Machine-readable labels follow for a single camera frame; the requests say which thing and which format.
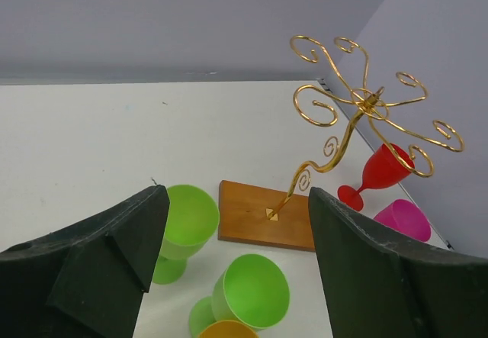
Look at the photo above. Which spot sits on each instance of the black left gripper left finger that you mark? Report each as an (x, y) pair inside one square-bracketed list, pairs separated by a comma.
[(87, 279)]

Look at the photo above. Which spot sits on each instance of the green wine glass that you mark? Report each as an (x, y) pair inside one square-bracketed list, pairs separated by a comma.
[(193, 218), (252, 290)]

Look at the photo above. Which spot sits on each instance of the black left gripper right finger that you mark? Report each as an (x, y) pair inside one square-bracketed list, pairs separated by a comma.
[(378, 282)]

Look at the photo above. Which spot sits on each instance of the orange wine glass front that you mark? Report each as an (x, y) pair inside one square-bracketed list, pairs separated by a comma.
[(228, 329)]

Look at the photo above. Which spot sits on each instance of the red plastic wine glass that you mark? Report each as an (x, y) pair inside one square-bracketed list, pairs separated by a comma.
[(382, 170)]

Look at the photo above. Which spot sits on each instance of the pink plastic wine glass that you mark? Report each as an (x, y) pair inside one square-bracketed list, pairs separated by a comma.
[(405, 217)]

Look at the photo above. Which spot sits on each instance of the gold wire wine glass rack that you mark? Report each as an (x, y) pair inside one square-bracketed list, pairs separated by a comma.
[(267, 217)]

